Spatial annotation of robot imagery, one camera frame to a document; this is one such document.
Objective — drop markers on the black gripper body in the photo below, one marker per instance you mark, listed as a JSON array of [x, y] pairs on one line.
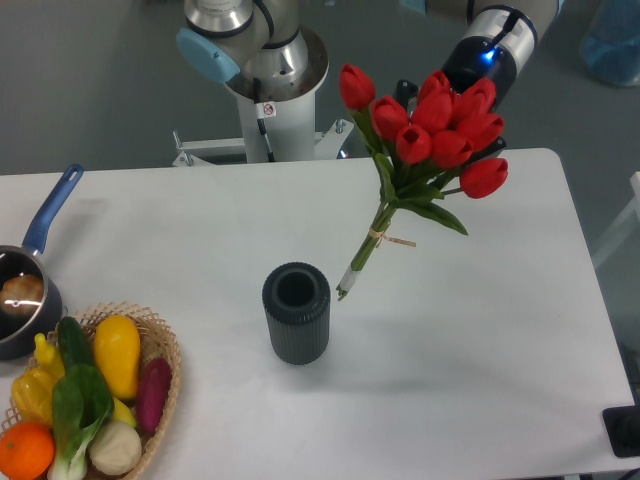
[[475, 58]]

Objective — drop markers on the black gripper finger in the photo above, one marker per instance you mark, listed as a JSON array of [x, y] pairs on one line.
[[493, 149], [406, 93]]

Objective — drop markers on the red tulip bouquet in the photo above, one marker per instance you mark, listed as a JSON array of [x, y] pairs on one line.
[[421, 157]]

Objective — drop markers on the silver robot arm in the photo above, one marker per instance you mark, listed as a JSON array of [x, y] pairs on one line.
[[241, 28]]

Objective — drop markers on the blue plastic container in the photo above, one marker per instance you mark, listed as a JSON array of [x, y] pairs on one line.
[[610, 47]]

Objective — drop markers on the dark grey ribbed vase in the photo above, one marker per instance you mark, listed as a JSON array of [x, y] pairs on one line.
[[296, 299]]

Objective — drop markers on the black device at edge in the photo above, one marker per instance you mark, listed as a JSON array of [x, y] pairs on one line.
[[622, 427]]

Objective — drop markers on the wicker basket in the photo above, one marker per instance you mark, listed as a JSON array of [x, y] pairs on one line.
[[157, 340]]

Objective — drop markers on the yellow squash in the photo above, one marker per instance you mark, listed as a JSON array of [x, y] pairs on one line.
[[117, 348]]

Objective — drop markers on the purple eggplant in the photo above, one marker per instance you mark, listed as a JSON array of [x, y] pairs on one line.
[[153, 390]]

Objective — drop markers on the green cucumber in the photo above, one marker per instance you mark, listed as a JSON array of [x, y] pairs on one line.
[[73, 344]]

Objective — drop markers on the green bok choy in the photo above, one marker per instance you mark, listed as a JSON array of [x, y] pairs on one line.
[[81, 403]]

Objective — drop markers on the beige garlic bulb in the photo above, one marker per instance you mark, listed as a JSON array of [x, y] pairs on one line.
[[116, 449]]

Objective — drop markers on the yellow bell pepper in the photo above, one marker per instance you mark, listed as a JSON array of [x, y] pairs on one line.
[[32, 395]]

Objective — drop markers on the orange fruit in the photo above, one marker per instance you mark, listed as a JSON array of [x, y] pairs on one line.
[[27, 450]]

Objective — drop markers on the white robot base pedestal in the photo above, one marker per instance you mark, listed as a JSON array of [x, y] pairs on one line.
[[275, 92]]

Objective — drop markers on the blue handled saucepan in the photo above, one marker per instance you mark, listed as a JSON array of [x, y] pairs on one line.
[[31, 302]]

